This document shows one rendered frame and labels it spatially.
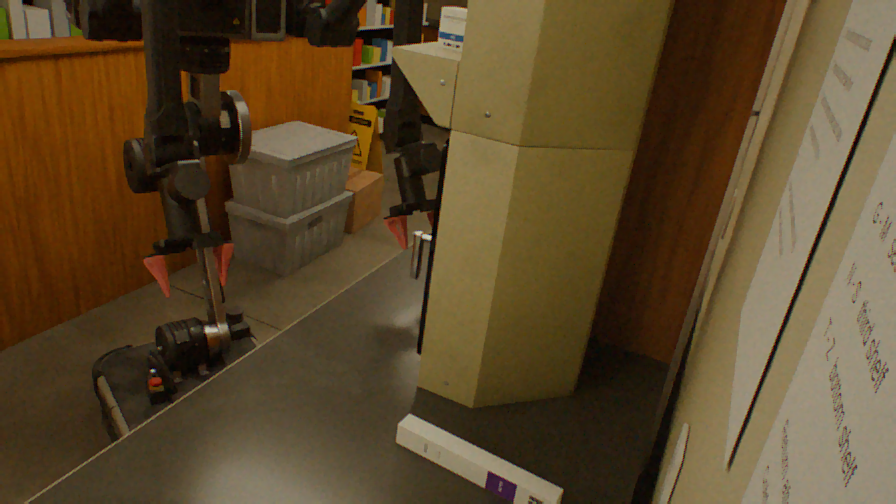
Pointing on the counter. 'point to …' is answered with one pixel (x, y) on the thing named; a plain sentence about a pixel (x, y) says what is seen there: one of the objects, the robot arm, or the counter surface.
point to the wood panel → (683, 168)
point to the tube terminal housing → (534, 191)
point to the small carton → (452, 28)
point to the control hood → (431, 77)
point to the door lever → (418, 253)
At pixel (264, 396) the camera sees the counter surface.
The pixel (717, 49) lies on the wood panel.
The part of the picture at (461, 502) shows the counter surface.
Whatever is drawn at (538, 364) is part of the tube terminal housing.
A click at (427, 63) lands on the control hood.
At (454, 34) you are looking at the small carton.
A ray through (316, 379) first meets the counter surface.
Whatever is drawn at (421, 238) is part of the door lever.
